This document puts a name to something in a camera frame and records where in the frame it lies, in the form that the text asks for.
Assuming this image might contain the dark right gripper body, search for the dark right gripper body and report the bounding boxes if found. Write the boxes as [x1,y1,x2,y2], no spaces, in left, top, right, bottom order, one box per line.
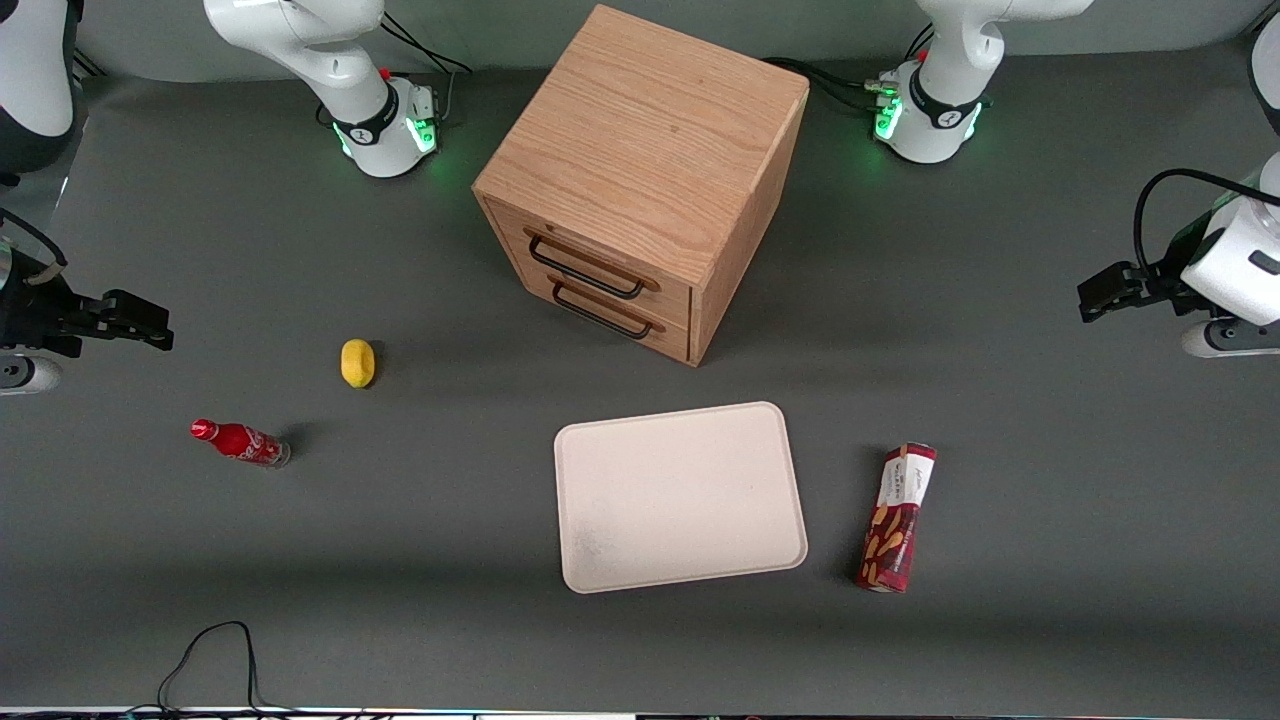
[0,262,85,359]

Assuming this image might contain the red tartan cookie box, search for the red tartan cookie box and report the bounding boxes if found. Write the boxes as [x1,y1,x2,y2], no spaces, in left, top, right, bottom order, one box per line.
[854,442,938,595]

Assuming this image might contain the cream plastic tray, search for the cream plastic tray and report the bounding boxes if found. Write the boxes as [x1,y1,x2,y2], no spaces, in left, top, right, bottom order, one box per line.
[553,401,809,595]

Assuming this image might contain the red cola bottle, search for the red cola bottle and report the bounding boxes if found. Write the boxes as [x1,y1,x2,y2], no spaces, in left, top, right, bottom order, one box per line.
[190,418,292,469]

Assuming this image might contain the yellow lemon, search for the yellow lemon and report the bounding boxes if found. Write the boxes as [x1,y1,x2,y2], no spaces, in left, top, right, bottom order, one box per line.
[340,338,378,389]

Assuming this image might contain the wooden drawer front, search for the wooden drawer front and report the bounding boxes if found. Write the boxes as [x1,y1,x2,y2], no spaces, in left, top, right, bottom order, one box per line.
[486,198,695,327]
[512,262,693,364]

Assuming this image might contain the wooden drawer cabinet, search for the wooden drawer cabinet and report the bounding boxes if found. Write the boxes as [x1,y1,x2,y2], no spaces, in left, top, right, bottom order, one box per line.
[472,3,811,368]

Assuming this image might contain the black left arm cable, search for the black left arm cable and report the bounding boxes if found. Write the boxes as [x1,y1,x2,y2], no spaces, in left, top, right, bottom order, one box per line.
[1132,168,1280,279]

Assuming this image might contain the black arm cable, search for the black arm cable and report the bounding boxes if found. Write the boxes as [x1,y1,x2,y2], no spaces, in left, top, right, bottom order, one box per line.
[1132,168,1280,279]
[0,207,69,269]

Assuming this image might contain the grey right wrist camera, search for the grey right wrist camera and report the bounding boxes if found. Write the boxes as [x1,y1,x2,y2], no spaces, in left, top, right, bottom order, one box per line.
[0,355,63,397]

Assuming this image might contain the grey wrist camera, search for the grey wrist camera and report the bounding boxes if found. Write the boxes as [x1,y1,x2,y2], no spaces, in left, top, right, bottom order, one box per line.
[1182,318,1280,359]
[0,355,63,397]

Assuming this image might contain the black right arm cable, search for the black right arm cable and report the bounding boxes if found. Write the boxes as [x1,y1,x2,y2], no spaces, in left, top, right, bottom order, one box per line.
[0,207,69,269]

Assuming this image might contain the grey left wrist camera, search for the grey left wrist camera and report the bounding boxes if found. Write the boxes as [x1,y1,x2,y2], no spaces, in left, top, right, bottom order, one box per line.
[1182,318,1280,359]

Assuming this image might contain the thin black looped cable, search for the thin black looped cable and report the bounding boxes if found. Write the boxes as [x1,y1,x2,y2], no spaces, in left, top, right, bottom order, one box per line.
[125,620,301,717]

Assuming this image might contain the thick black left base cables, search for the thick black left base cables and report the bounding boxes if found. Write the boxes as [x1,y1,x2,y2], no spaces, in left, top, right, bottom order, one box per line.
[762,56,898,114]

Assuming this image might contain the black right arm base cables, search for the black right arm base cables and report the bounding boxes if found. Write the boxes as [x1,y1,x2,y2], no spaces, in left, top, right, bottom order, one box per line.
[380,12,474,126]

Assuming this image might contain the black metal drawer handle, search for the black metal drawer handle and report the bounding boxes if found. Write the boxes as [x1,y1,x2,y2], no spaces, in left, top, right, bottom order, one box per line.
[526,231,662,301]
[549,276,667,342]

